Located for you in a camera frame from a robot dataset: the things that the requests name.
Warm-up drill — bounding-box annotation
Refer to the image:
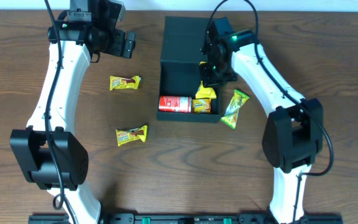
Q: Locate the yellow snack bag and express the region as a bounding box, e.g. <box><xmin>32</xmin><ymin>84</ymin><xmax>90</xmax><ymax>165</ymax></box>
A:
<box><xmin>195</xmin><ymin>62</ymin><xmax>217</xmax><ymax>99</ymax></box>

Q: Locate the orange yellow biscuit packet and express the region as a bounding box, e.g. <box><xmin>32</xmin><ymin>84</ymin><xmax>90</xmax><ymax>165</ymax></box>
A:
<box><xmin>192</xmin><ymin>98</ymin><xmax>211</xmax><ymax>114</ymax></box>

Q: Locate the yellow apollo wafer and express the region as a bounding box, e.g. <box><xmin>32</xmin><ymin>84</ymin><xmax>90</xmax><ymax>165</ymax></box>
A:
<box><xmin>116</xmin><ymin>125</ymin><xmax>148</xmax><ymax>146</ymax></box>
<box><xmin>109</xmin><ymin>76</ymin><xmax>141</xmax><ymax>91</ymax></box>

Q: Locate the green yellow snack packet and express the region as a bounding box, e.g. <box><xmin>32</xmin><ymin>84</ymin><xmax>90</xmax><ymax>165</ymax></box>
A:
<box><xmin>221</xmin><ymin>90</ymin><xmax>249</xmax><ymax>129</ymax></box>

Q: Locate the red Pringles can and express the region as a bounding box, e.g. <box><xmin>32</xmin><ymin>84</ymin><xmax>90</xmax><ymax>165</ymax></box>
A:
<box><xmin>158</xmin><ymin>96</ymin><xmax>191</xmax><ymax>113</ymax></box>

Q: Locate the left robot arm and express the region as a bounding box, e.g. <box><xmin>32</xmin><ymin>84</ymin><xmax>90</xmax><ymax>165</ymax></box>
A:
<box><xmin>10</xmin><ymin>0</ymin><xmax>135</xmax><ymax>223</ymax></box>

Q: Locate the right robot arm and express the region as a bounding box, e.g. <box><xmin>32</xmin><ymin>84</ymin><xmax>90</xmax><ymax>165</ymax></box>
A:
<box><xmin>201</xmin><ymin>30</ymin><xmax>326</xmax><ymax>223</ymax></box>

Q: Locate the black open gift box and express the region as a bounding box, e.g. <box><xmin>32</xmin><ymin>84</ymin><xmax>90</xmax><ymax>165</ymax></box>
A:
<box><xmin>157</xmin><ymin>16</ymin><xmax>222</xmax><ymax>123</ymax></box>

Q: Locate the right black cable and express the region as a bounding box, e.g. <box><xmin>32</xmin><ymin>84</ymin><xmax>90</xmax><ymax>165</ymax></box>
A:
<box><xmin>206</xmin><ymin>0</ymin><xmax>335</xmax><ymax>224</ymax></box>

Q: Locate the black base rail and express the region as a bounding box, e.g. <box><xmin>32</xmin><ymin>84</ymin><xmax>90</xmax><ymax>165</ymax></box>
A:
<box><xmin>28</xmin><ymin>213</ymin><xmax>343</xmax><ymax>224</ymax></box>

